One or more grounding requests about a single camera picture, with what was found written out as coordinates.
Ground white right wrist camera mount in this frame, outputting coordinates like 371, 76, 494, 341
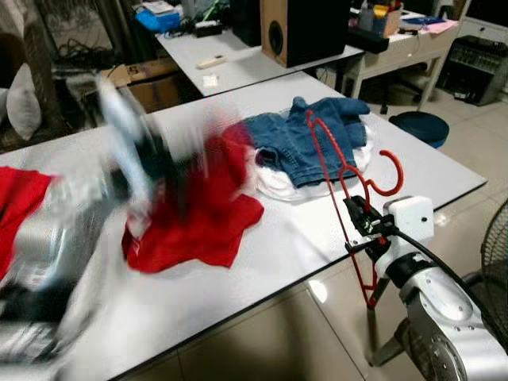
371, 195, 437, 279

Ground blue denim jacket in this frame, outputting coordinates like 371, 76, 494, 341
238, 97, 371, 189

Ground white desk with drawer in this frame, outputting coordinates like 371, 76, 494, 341
345, 16, 463, 112

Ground blue plastic bag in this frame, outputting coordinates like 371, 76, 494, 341
133, 4, 183, 34

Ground long white table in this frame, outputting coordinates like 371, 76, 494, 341
155, 28, 366, 98

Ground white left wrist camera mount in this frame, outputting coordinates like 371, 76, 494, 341
95, 75, 156, 239

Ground wood sided black speaker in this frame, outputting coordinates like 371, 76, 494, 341
260, 0, 350, 68

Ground beige remote control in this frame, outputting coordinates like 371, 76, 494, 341
197, 54, 227, 68

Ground small black box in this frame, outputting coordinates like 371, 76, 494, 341
193, 20, 229, 39

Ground red plastic hanger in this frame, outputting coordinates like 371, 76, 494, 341
306, 110, 406, 309

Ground black wire fan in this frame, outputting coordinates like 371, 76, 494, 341
479, 198, 508, 326

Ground black audio amplifier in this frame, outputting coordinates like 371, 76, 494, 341
437, 36, 508, 106

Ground white table black legs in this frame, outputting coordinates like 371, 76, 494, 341
0, 70, 487, 381

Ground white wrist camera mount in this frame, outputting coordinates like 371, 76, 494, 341
371, 195, 437, 279
95, 75, 156, 239

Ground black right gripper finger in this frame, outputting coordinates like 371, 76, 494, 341
356, 198, 387, 228
344, 195, 372, 231

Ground brown cardboard box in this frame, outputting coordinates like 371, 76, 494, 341
99, 60, 191, 112

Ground blue round stool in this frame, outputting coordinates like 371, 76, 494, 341
389, 111, 449, 149

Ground red printed t-shirt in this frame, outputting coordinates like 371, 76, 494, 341
121, 119, 265, 273

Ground white pillow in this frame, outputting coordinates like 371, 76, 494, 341
2, 63, 42, 142

